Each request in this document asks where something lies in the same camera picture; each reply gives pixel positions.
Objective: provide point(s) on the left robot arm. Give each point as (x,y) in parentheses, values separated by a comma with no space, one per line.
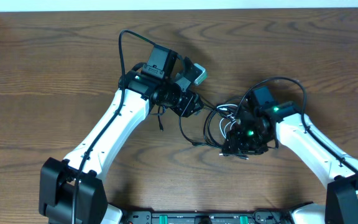
(72,190)

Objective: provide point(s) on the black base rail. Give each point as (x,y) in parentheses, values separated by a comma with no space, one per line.
(262,216)

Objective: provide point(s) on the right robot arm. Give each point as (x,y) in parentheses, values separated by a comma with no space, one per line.
(335,169)

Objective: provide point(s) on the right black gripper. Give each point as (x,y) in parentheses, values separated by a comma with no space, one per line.
(238,145)

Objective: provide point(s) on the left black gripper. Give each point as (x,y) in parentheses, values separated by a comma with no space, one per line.
(189,106)

